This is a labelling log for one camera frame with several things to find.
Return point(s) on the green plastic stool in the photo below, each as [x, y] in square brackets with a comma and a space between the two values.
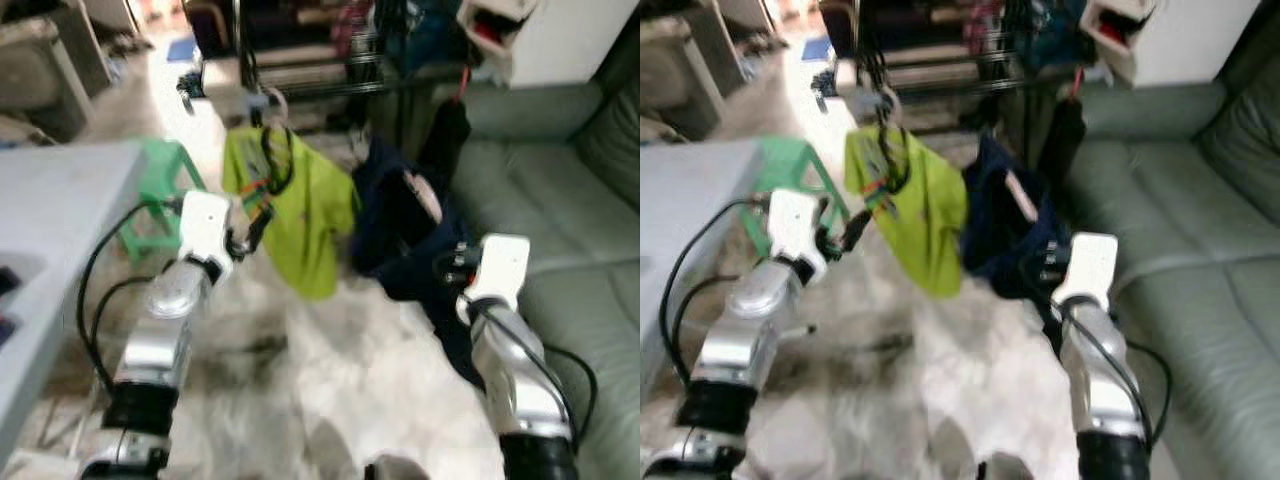
[790, 165]
[160, 165]

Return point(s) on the white cabinet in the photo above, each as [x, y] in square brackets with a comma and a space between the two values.
[1190, 40]
[570, 40]

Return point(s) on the lime green shirt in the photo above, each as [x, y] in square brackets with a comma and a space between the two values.
[925, 220]
[310, 220]

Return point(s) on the long black garment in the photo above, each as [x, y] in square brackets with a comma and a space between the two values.
[448, 140]
[1065, 140]

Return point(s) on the black metal drying rack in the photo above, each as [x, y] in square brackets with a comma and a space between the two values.
[330, 90]
[950, 88]

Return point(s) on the white air purifier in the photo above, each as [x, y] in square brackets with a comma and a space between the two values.
[40, 80]
[675, 75]

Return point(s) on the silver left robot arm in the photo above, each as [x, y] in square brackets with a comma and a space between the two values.
[165, 300]
[750, 300]

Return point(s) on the navy blue garment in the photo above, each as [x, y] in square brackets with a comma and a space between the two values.
[1000, 250]
[395, 250]

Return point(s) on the red hanger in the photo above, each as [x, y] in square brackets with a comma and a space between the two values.
[464, 85]
[1077, 85]

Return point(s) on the light blue folding table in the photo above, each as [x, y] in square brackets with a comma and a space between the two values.
[690, 200]
[50, 210]

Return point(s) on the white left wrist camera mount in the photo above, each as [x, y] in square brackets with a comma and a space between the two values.
[205, 225]
[797, 228]

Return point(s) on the grey green leather sofa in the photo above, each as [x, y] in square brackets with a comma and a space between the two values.
[1180, 190]
[560, 180]

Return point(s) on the blue floor mat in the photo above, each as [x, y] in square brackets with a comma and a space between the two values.
[815, 49]
[181, 50]

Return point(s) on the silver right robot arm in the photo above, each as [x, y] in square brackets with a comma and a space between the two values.
[510, 360]
[1095, 360]

